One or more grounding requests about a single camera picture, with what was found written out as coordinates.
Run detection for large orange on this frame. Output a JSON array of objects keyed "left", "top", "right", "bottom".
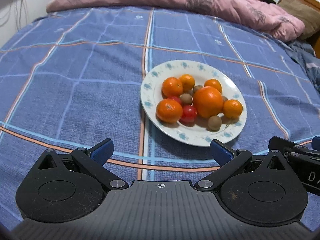
[{"left": 193, "top": 87, "right": 223, "bottom": 119}]

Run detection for small mandarin orange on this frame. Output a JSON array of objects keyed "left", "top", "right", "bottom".
[
  {"left": 204, "top": 79, "right": 222, "bottom": 93},
  {"left": 179, "top": 74, "right": 195, "bottom": 93}
]

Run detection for red cherry tomato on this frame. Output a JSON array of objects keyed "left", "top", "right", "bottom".
[
  {"left": 169, "top": 96, "right": 183, "bottom": 105},
  {"left": 180, "top": 105, "right": 197, "bottom": 123}
]

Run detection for grey blue crumpled cloth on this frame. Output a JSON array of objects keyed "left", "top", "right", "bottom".
[{"left": 285, "top": 40, "right": 320, "bottom": 92}]

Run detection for white floral plate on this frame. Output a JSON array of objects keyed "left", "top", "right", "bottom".
[{"left": 140, "top": 60, "right": 247, "bottom": 147}]

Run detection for brown pillow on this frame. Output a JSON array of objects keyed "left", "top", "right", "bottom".
[{"left": 278, "top": 0, "right": 320, "bottom": 40}]

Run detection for wooden headboard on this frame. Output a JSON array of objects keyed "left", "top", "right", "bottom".
[{"left": 278, "top": 0, "right": 319, "bottom": 59}]

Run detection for black television cables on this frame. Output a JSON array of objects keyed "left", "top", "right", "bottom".
[{"left": 0, "top": 0, "right": 32, "bottom": 32}]

